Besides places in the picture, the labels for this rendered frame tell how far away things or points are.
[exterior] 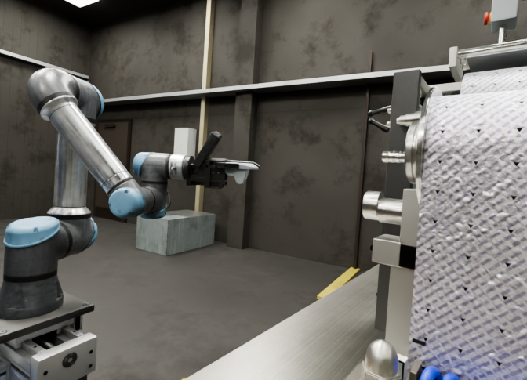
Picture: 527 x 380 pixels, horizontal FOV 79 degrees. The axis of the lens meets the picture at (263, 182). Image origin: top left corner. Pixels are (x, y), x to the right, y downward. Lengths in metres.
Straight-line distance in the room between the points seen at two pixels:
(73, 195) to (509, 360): 1.03
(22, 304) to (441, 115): 0.98
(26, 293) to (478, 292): 0.95
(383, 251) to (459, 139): 0.17
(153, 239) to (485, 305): 4.58
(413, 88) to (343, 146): 3.83
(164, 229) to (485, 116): 4.41
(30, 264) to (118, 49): 7.25
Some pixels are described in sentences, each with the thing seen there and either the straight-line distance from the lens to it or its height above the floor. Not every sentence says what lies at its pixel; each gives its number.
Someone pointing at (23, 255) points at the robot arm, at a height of 0.97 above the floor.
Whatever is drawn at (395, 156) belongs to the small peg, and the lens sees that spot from 0.40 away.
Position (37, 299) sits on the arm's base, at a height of 0.86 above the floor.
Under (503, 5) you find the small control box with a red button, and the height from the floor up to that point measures 1.64.
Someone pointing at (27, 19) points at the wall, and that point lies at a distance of 8.39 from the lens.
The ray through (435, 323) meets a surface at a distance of 0.38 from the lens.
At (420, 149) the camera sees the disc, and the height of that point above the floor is 1.25.
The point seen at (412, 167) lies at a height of 1.23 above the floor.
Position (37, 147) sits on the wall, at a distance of 8.05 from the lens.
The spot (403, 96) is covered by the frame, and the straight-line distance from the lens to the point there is 0.73.
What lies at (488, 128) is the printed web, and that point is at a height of 1.27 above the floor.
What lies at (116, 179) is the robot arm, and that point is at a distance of 0.87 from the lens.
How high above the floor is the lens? 1.21
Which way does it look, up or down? 2 degrees down
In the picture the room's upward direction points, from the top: 4 degrees clockwise
